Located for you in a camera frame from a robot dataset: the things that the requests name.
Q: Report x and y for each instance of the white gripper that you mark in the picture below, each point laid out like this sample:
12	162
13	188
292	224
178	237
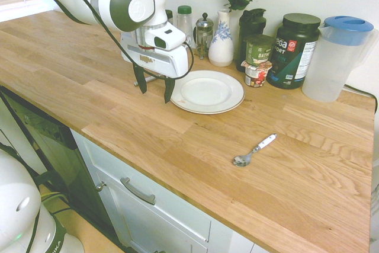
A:
165	63

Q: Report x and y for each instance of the white plate with gold rim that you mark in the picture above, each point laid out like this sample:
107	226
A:
207	91

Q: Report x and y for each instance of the clear bottle with green cap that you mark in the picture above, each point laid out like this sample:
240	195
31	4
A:
185	25

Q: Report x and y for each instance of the glass French press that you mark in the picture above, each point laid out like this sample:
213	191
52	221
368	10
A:
204	36

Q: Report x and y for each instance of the spice jar with dark cap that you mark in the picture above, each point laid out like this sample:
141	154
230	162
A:
169	16

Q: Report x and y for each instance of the white vase with blue print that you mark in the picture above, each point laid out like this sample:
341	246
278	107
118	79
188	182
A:
220	51

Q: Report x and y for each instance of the red and white yogurt cup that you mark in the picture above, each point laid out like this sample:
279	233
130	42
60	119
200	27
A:
256	76

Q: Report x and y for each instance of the green oatmeal cup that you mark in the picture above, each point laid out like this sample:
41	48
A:
259	51

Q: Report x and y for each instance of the black shaker bottle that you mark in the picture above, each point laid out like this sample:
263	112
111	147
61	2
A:
251	25

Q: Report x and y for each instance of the silver cabinet knob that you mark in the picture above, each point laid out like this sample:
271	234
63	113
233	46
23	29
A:
100	186

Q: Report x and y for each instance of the black dishwasher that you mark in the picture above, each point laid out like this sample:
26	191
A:
50	140

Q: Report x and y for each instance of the black protein powder tub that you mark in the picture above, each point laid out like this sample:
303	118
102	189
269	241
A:
290	57

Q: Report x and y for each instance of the clear plastic pitcher with lid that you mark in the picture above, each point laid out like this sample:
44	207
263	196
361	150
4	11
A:
325	66

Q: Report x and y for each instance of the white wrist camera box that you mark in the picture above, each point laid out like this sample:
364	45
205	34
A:
171	36

